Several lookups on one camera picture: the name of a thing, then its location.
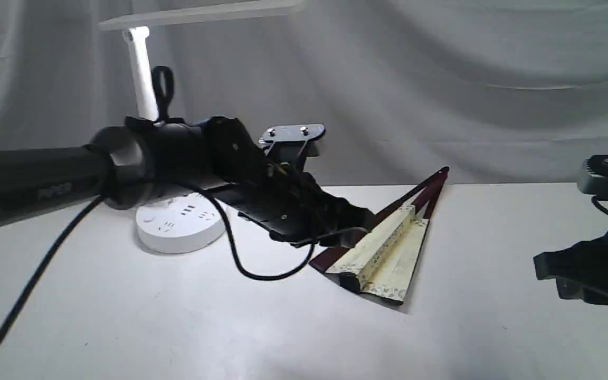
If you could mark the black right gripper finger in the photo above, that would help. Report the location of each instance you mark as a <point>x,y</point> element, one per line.
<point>581,293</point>
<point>580,263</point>

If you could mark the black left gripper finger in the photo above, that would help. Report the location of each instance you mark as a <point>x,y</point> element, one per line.
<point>346,237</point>
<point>340,215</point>

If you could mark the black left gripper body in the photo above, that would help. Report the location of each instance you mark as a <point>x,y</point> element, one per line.
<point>283,199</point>

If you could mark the cream paper folding fan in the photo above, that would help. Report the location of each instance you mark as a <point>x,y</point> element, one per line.
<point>383,262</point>

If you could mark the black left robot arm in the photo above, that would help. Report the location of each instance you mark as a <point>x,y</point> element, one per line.
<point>141,163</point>

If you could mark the white desk lamp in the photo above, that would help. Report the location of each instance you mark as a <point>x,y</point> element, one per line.
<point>189,223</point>

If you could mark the grey backdrop cloth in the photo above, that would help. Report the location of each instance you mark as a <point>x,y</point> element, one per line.
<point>499,91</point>

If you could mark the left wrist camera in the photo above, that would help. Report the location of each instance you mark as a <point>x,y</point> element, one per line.
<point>293,143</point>

